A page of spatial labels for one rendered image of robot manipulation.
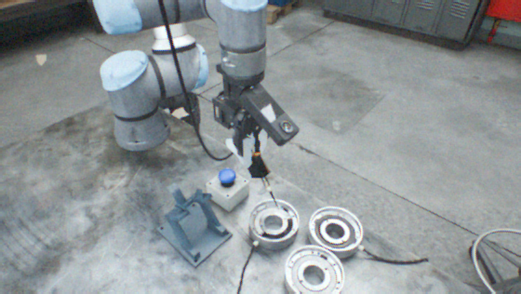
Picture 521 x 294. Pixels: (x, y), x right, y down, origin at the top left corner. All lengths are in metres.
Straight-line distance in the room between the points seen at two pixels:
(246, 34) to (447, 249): 1.56
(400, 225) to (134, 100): 1.43
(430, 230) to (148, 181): 1.45
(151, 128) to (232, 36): 0.49
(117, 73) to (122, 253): 0.40
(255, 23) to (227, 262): 0.44
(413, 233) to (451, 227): 0.21
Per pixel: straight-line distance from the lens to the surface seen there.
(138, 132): 0.93
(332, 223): 0.72
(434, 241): 1.87
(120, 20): 0.54
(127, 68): 0.86
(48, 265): 0.79
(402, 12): 3.91
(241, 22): 0.50
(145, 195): 0.83
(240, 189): 0.74
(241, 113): 0.57
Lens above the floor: 1.39
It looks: 40 degrees down
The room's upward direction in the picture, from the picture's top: straight up
